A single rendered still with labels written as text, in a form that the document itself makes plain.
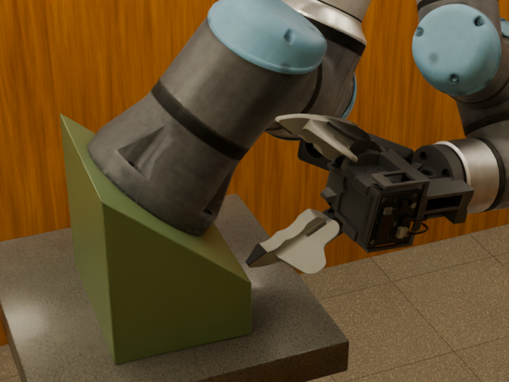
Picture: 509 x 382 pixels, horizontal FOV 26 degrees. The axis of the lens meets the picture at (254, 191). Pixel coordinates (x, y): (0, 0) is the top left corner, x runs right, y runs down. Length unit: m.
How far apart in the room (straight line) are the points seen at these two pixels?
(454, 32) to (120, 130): 0.34
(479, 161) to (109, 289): 0.38
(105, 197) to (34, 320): 0.21
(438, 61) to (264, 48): 0.17
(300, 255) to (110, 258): 0.18
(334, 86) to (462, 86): 0.22
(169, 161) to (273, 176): 1.62
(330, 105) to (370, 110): 1.52
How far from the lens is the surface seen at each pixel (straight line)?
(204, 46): 1.07
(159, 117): 1.08
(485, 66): 1.00
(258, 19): 1.06
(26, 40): 2.34
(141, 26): 2.39
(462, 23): 1.00
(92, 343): 1.15
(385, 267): 2.92
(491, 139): 1.12
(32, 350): 1.15
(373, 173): 1.02
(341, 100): 1.23
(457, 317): 2.77
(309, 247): 1.03
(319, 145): 0.99
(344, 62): 1.20
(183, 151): 1.07
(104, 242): 1.03
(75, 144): 1.11
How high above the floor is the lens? 1.65
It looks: 31 degrees down
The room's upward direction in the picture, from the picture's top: straight up
